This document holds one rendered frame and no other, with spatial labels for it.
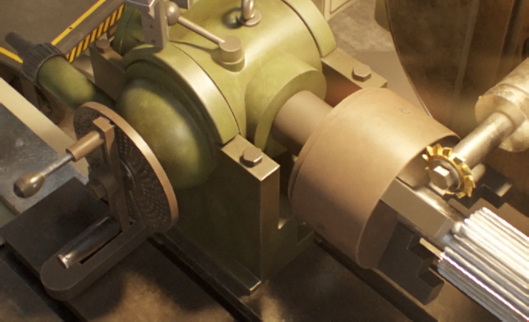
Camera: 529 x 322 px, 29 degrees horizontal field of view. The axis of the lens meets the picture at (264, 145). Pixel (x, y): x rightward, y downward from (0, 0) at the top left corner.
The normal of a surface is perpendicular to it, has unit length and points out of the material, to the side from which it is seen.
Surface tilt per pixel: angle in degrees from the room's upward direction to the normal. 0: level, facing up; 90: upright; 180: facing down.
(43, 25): 0
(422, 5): 90
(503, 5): 90
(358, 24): 0
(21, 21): 0
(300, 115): 26
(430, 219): 35
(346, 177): 47
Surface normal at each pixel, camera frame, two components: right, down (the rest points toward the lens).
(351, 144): -0.29, -0.37
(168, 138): -0.07, 0.23
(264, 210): 0.71, 0.54
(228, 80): 0.65, -0.44
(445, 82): -0.71, 0.54
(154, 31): -0.36, 0.71
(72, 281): -0.04, -0.61
